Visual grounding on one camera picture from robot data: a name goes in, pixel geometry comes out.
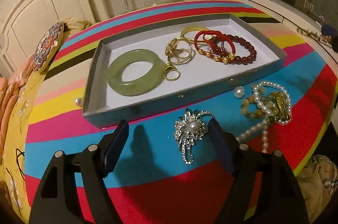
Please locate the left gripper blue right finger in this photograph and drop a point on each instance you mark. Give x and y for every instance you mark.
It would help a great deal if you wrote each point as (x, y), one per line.
(329, 30)

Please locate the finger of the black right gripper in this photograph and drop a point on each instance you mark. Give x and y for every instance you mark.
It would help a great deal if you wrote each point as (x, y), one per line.
(264, 189)

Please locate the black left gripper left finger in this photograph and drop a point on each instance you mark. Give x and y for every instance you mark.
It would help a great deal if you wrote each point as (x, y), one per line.
(56, 199)

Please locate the silver pearl brooch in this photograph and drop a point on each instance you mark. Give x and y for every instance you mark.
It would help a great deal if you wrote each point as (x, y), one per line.
(188, 129)

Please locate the green jade bangle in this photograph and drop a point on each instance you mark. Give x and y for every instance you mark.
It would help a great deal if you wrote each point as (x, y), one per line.
(141, 85)

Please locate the gold rings cluster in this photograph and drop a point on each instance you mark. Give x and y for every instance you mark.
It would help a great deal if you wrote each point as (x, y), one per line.
(179, 51)

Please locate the gold bangle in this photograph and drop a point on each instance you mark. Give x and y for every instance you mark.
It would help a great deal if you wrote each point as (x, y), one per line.
(191, 29)

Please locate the white window sill ledge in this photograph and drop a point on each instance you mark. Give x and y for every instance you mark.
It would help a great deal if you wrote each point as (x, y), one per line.
(284, 13)

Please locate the yellow floral bedspread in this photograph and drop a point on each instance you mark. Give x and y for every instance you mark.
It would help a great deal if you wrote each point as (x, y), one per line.
(13, 164)

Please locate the loose pearl earring left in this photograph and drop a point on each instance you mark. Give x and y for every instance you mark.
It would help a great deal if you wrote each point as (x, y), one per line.
(78, 102)

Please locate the loose pearl earring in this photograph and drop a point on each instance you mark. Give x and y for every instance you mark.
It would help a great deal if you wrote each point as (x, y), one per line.
(78, 102)
(239, 92)

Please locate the loose pearl earring right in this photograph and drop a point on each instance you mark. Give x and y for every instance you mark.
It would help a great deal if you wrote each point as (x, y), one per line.
(239, 92)

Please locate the colourful striped cloth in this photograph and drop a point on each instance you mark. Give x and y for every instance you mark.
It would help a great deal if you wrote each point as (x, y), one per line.
(151, 183)

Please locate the grey shallow cardboard tray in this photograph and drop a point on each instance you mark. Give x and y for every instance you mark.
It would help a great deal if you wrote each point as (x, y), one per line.
(199, 79)

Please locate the round patterned cushion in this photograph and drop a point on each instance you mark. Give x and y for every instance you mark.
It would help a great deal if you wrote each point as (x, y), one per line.
(47, 47)

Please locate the tan blanket at headboard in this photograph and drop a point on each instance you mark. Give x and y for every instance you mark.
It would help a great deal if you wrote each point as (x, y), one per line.
(72, 26)

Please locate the white wooden headboard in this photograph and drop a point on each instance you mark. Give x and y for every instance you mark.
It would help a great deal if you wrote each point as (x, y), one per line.
(29, 20)

